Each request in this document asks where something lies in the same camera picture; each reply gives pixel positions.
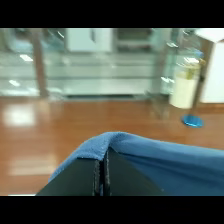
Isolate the blue garment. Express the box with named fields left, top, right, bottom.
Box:
left=47, top=131, right=224, bottom=197

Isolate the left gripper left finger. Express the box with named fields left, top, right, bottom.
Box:
left=35, top=156, right=102, bottom=197

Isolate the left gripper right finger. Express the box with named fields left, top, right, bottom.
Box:
left=102, top=146, right=165, bottom=197

